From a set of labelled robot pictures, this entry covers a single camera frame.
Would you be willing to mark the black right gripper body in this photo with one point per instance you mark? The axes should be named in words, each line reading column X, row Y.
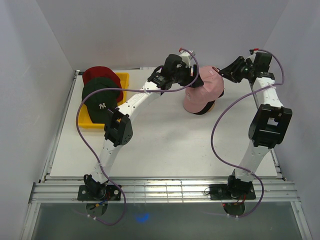
column 245, row 69

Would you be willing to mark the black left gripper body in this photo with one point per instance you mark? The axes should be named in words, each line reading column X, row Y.
column 183, row 77

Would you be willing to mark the pink baseball cap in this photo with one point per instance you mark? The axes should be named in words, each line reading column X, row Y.
column 212, row 81

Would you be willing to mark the black baseball cap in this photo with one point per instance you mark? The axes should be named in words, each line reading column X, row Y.
column 204, row 100

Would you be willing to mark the dark green baseball cap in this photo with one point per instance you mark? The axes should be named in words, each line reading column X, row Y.
column 98, row 104

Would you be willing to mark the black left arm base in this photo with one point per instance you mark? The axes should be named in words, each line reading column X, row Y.
column 111, row 193

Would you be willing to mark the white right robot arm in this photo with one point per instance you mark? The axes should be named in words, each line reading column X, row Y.
column 270, row 123

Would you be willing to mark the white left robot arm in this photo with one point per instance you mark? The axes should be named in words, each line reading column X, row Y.
column 118, row 127

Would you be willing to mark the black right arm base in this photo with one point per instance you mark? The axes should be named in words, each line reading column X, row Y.
column 220, row 192

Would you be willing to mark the wooden hat stand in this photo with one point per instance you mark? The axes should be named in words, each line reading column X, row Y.
column 210, row 105

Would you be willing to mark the red baseball cap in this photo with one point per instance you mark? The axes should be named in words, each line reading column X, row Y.
column 102, row 71

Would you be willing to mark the yellow plastic tray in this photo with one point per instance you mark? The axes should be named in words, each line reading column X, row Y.
column 84, row 120

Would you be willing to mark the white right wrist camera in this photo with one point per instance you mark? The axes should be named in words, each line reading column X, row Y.
column 253, row 59

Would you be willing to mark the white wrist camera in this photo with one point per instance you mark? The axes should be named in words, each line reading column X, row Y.
column 186, row 56
column 253, row 59

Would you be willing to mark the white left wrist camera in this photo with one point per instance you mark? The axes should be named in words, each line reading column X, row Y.
column 186, row 56

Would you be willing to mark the aluminium mounting rail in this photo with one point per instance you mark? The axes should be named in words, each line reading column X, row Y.
column 156, row 190

